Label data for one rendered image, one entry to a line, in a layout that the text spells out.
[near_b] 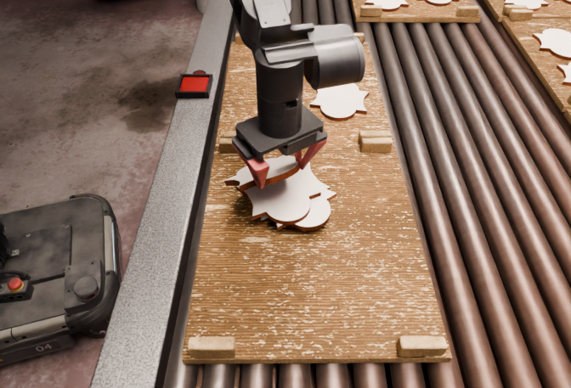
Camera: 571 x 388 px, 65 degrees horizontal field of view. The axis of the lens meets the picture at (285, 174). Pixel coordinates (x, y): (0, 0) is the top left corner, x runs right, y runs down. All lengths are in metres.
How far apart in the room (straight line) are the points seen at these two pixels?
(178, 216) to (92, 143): 1.74
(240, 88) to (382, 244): 0.50
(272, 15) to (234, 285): 0.38
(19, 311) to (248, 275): 1.08
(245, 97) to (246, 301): 0.50
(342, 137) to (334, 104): 0.10
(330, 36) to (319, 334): 0.38
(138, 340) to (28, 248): 1.12
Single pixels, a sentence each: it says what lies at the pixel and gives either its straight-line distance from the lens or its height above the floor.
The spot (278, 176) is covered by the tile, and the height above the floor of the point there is 1.06.
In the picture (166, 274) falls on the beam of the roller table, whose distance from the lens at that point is 0.73.
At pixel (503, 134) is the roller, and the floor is 0.91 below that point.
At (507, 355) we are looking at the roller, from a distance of 0.72.
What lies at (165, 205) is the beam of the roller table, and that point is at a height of 0.91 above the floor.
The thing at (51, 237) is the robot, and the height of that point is 0.26.
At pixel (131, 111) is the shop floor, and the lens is 2.65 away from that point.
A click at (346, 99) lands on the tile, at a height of 0.95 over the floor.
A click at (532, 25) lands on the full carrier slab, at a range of 1.45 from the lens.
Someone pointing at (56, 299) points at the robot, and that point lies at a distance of 1.63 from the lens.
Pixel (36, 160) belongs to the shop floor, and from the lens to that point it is 2.53.
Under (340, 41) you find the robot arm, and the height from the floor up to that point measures 1.25.
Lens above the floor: 1.51
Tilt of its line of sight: 45 degrees down
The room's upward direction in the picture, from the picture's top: straight up
